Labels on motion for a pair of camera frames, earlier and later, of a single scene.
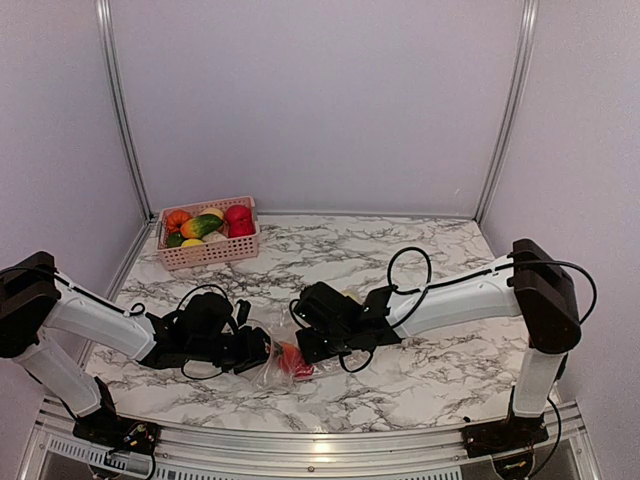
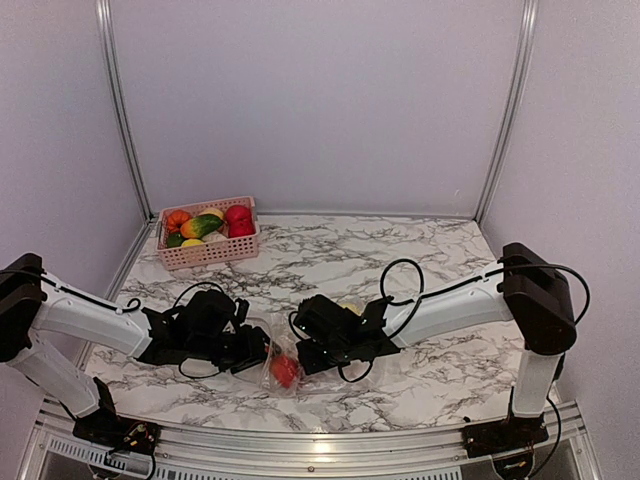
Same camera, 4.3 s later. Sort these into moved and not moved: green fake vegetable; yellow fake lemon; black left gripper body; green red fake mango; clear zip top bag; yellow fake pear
Moved: yellow fake lemon; clear zip top bag
Not moved: green fake vegetable; black left gripper body; yellow fake pear; green red fake mango
